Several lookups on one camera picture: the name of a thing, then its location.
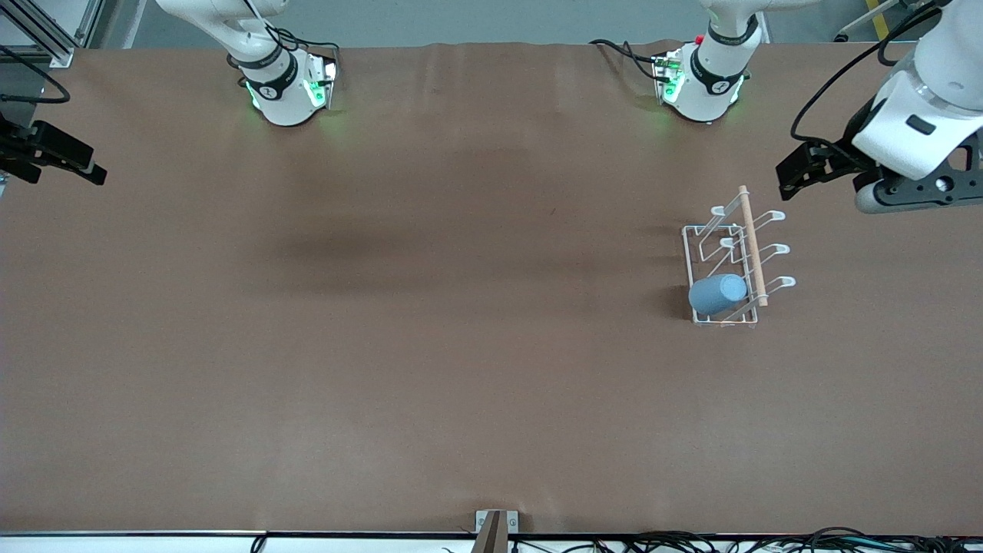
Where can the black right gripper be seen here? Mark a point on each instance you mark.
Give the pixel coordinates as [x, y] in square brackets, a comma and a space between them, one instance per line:
[17, 145]

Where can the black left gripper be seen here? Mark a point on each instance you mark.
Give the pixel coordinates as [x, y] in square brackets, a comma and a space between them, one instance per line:
[839, 156]

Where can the light blue plastic cup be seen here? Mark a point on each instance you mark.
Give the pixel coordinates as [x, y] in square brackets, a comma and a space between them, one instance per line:
[718, 294]

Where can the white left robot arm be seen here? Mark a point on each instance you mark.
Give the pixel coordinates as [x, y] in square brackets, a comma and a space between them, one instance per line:
[929, 107]

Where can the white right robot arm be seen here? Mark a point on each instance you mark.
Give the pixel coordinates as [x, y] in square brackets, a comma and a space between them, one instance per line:
[276, 88]

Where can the aluminium profile frame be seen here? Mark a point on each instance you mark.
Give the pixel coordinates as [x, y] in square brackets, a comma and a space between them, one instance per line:
[46, 31]

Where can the grey metal camera bracket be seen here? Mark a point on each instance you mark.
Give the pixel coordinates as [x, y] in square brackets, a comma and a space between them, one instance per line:
[495, 530]

